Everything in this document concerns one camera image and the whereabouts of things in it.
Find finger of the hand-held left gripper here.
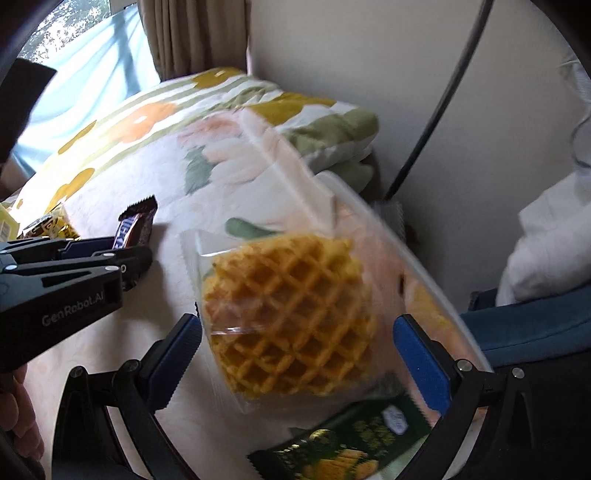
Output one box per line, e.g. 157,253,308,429
14,247,154,292
0,236,117,265

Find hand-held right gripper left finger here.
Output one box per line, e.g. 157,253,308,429
51,313,204,480

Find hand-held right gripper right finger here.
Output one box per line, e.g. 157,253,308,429
392,313,590,480

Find clear waffle packet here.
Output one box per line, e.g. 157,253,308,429
180,228,384,411

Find clear zip bag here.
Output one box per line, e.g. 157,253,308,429
233,108,495,416

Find person's left hand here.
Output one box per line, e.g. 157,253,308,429
0,364,45,462

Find pale floral sheet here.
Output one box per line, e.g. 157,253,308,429
18,115,462,480

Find brown chocolate bar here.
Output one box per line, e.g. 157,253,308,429
112,195,158,250

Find gold cartoon snack packet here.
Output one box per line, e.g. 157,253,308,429
21,205,81,241

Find green cardboard box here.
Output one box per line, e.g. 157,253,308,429
0,203,21,241

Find green snack packet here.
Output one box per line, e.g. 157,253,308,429
247,392,435,480

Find blue fabric cushion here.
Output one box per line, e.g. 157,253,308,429
457,288,591,370

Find floral striped blanket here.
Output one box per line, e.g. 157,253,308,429
9,67,382,217

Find light blue sheer curtain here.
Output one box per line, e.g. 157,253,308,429
9,7,160,181

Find white cloth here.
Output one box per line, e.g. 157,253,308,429
496,173,591,303

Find brown curtain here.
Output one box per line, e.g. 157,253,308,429
139,0,252,84

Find black cable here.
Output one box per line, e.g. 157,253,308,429
385,0,492,201

